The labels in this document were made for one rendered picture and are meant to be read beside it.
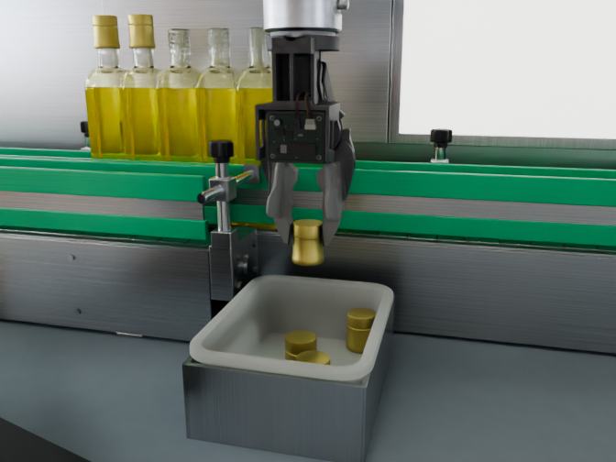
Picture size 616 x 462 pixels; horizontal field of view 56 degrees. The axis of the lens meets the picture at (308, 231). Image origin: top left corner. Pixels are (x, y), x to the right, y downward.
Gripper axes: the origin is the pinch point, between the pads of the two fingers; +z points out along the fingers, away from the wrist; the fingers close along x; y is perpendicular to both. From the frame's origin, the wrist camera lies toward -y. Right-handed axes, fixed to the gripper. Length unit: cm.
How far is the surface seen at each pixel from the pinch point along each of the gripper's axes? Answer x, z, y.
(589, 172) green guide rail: 32.7, -4.3, -20.0
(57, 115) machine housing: -54, -9, -35
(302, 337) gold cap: 0.5, 10.5, 4.7
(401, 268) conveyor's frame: 9.7, 7.5, -11.7
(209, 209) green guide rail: -16.3, 1.2, -12.3
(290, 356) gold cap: -0.7, 12.1, 5.9
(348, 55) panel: -0.2, -19.1, -30.0
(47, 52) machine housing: -54, -20, -35
